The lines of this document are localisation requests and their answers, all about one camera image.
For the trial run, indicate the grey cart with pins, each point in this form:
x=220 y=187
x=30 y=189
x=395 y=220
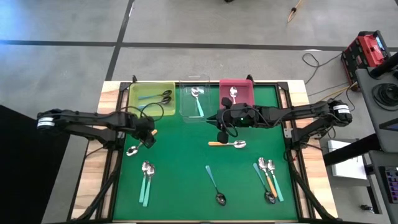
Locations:
x=367 y=93

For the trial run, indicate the yellow-tipped floor tool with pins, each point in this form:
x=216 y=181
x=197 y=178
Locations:
x=292 y=14

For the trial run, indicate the black flat bar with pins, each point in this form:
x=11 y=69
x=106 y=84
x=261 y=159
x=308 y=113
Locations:
x=348 y=150

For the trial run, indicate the keyboard with coloured keys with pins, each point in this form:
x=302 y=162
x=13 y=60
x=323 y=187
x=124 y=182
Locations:
x=391 y=183

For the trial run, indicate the black floor mat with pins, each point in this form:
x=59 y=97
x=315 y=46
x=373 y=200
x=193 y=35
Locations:
x=25 y=174

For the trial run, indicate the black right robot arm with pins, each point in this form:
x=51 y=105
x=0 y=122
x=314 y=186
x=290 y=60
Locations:
x=286 y=113

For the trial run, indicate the red power box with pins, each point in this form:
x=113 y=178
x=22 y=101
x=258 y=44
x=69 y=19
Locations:
x=363 y=49

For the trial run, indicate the clear plastic bin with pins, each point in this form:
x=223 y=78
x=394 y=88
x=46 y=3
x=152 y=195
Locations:
x=186 y=109

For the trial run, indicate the green table mat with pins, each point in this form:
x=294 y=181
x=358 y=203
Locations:
x=180 y=180

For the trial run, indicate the white box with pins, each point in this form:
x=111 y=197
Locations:
x=348 y=168

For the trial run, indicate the black table frame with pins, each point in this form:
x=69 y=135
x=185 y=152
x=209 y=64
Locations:
x=283 y=86

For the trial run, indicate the black tube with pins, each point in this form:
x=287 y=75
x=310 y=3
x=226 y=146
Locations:
x=384 y=66

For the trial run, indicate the pink plastic bin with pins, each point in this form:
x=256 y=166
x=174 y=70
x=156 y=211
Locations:
x=247 y=93

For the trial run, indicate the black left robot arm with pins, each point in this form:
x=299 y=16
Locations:
x=93 y=118

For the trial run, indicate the yellow plastic bin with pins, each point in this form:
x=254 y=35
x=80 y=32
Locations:
x=140 y=109

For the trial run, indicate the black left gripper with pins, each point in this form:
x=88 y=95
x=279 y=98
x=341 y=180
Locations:
x=144 y=130

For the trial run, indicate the black tablet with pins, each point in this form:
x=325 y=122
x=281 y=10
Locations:
x=394 y=125

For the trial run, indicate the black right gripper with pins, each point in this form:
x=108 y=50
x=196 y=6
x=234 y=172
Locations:
x=236 y=116

